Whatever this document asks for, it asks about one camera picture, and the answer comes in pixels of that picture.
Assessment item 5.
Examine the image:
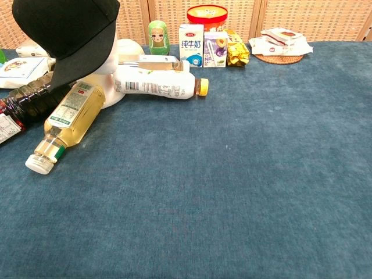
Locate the black baseball cap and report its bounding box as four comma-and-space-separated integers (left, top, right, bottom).
11, 0, 121, 94

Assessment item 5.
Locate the white mannequin head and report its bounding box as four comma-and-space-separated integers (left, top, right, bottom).
76, 37, 137, 110

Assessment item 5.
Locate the blue table cloth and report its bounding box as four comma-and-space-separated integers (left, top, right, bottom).
0, 40, 372, 279

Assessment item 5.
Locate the white long box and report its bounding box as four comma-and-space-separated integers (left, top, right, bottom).
118, 54, 191, 73

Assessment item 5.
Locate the purple drink carton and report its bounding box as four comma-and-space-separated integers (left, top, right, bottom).
202, 30, 228, 69

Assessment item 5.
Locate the white blue milk carton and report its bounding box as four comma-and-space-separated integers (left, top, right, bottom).
178, 23, 205, 69

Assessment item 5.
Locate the gold snack packet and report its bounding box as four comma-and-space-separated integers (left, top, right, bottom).
223, 28, 251, 67

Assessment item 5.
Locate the green matryoshka doll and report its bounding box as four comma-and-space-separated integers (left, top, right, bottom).
148, 20, 171, 56

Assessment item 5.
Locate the beige round bowl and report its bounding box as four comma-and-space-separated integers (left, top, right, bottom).
116, 38, 145, 63

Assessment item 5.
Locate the yellow tea bottle white cap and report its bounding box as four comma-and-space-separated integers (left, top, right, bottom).
24, 81, 106, 176

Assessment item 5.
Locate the woven round coaster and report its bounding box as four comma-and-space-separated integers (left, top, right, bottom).
253, 53, 305, 65

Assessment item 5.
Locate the red lidded tub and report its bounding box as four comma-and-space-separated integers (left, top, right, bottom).
186, 5, 229, 33

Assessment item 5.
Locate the white pink snack packet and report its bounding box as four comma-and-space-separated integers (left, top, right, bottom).
248, 36, 314, 56

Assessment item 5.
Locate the clear wrapped pastry packet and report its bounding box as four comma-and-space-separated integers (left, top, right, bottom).
260, 27, 305, 47

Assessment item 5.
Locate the dark drink bottle red label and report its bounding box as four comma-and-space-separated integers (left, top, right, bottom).
0, 71, 74, 145

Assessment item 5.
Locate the pastel tissue multipack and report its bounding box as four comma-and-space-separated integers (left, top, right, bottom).
15, 40, 49, 58

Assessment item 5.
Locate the white snack bag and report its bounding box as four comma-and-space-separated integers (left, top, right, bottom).
0, 56, 56, 90

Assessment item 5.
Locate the wicker folding screen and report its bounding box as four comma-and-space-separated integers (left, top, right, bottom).
0, 0, 372, 49

